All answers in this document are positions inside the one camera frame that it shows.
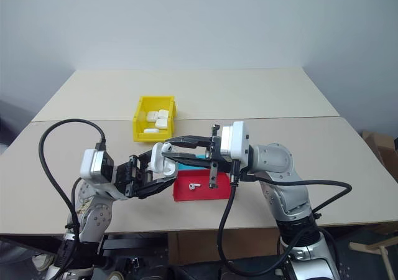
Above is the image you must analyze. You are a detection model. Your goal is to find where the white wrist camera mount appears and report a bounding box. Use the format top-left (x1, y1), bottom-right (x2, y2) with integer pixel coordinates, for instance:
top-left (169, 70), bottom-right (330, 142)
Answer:
top-left (220, 121), bottom-right (250, 163)
top-left (80, 149), bottom-right (114, 185)

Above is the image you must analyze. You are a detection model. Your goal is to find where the yellow plastic bin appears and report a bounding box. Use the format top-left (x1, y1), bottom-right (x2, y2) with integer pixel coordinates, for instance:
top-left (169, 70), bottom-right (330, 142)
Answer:
top-left (132, 95), bottom-right (179, 144)

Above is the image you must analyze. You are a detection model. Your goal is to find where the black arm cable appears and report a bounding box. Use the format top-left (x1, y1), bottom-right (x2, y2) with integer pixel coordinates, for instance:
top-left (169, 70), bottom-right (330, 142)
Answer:
top-left (217, 159), bottom-right (353, 278)
top-left (38, 118), bottom-right (108, 280)

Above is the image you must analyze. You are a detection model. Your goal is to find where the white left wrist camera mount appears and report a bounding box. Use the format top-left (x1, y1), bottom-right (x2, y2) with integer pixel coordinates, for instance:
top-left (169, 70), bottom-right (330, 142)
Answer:
top-left (80, 149), bottom-right (114, 185)

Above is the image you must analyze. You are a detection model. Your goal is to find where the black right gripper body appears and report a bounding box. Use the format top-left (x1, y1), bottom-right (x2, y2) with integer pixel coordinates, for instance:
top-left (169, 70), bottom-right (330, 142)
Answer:
top-left (209, 124), bottom-right (233, 189)

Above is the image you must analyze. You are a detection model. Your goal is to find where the brown cardboard box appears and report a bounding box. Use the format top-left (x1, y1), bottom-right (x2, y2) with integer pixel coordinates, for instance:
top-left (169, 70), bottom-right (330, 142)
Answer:
top-left (361, 130), bottom-right (398, 179)

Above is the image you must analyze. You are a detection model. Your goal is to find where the cardboard panel under table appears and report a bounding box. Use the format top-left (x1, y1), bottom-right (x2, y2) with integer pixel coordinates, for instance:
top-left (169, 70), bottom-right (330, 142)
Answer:
top-left (167, 227), bottom-right (282, 266)

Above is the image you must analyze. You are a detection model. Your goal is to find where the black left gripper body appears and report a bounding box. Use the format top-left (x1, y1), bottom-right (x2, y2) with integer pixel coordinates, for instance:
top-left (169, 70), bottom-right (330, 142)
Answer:
top-left (113, 151), bottom-right (157, 200)

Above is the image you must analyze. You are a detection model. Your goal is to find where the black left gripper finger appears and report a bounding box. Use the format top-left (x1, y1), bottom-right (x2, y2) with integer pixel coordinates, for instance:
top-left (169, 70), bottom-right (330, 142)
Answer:
top-left (137, 175), bottom-right (178, 200)
top-left (136, 147), bottom-right (156, 163)

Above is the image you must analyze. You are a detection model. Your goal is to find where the light wooden frame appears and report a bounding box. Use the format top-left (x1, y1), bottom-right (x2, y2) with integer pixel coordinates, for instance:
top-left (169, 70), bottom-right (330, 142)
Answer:
top-left (348, 238), bottom-right (398, 275)

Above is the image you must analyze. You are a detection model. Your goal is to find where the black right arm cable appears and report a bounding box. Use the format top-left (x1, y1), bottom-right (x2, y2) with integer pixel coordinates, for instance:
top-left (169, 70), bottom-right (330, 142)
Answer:
top-left (217, 159), bottom-right (353, 278)

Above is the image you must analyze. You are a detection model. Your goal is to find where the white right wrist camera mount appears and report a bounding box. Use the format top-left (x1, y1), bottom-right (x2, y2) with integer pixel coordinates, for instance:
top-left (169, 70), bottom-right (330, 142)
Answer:
top-left (220, 121), bottom-right (250, 163)

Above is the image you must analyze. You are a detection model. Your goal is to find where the teal plastic tray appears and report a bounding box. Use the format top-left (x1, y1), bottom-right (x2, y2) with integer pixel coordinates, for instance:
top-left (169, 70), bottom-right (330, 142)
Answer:
top-left (175, 155), bottom-right (213, 172)

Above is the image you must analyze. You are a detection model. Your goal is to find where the red plastic tray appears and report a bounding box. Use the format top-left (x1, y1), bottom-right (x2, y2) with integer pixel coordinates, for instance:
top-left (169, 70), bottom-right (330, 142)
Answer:
top-left (172, 169), bottom-right (233, 203)

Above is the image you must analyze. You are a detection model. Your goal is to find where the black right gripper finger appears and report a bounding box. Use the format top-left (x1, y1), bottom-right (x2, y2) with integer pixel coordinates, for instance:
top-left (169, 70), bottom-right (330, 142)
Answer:
top-left (164, 135), bottom-right (213, 149)
top-left (163, 151), bottom-right (216, 169)

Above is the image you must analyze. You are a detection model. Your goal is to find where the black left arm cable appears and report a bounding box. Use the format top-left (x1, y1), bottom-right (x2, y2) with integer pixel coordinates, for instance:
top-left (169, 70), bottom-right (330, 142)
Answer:
top-left (38, 118), bottom-right (108, 280)

